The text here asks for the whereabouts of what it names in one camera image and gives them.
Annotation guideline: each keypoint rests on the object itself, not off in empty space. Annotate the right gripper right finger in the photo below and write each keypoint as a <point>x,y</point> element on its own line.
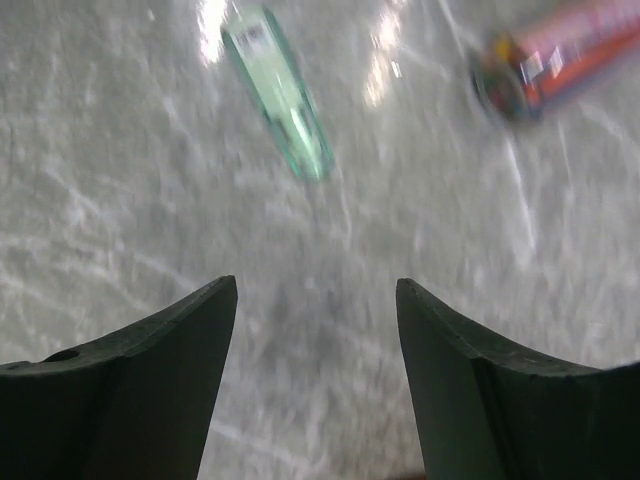
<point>487,407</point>

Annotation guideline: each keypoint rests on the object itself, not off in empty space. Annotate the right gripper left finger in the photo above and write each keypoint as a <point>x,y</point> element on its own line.
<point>134,404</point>

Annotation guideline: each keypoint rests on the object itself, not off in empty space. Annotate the pink cap clear tube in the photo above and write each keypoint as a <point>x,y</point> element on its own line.
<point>521,74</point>

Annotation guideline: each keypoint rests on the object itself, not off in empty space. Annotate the mint green correction tape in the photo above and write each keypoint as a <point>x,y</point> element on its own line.
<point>262,56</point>

